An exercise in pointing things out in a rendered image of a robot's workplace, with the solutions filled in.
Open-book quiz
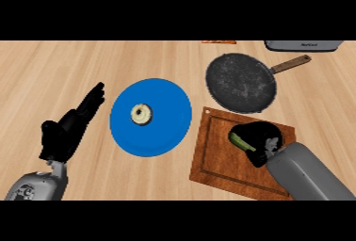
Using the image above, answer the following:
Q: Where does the grey appliance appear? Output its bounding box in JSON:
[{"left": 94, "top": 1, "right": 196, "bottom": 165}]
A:
[{"left": 263, "top": 40, "right": 345, "bottom": 53}]

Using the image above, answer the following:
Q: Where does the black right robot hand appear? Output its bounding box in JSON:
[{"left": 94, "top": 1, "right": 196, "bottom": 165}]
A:
[{"left": 229, "top": 121, "right": 283, "bottom": 169}]

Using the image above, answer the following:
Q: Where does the green squash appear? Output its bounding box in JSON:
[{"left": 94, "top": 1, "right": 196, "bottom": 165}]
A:
[{"left": 227, "top": 132, "right": 257, "bottom": 153}]

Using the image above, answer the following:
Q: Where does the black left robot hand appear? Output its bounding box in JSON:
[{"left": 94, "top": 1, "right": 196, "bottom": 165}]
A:
[{"left": 37, "top": 82, "right": 106, "bottom": 164}]

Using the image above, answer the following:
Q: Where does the blue plate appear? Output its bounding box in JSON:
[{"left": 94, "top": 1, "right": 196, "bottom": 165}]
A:
[{"left": 107, "top": 77, "right": 193, "bottom": 158}]

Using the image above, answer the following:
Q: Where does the pale round vegetable slice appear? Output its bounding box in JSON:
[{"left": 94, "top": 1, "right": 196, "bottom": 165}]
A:
[{"left": 130, "top": 103, "right": 153, "bottom": 127}]

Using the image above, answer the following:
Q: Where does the brown wooden cutting board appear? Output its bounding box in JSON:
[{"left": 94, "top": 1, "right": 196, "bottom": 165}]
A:
[{"left": 187, "top": 106, "right": 297, "bottom": 201}]

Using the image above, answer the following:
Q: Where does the dark frying pan wooden handle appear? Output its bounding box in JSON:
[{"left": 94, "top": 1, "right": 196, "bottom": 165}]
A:
[{"left": 203, "top": 52, "right": 313, "bottom": 115}]

